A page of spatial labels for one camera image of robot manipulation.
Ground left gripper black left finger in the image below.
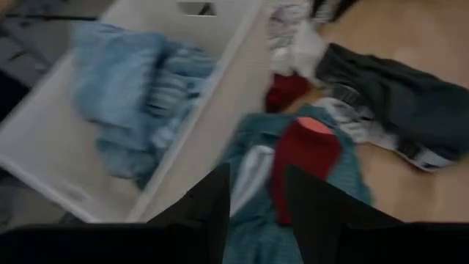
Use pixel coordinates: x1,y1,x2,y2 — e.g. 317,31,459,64
146,163,232,264

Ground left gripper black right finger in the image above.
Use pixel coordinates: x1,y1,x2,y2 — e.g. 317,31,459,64
284,164,404,264

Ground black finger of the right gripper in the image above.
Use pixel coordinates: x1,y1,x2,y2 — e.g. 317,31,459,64
330,0,362,22
309,0,331,18

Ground plain white sock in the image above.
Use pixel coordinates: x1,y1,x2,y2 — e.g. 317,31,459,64
289,29,329,80

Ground teal dotted button shirt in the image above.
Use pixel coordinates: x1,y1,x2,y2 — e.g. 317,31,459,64
218,104,374,264

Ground dark red sock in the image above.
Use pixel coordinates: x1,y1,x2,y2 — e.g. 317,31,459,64
270,116,344,227
264,72,313,114

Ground grey boxer briefs lettered waistband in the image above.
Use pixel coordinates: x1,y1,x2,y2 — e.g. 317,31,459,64
311,43,469,173

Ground white cloth black line print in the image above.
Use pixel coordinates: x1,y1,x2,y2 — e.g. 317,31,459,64
266,0,333,80

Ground light blue striped garment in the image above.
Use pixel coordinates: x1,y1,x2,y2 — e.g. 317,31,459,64
70,21,218,191

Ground white perforated laundry basket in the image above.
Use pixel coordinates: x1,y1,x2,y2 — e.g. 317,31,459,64
0,0,265,224

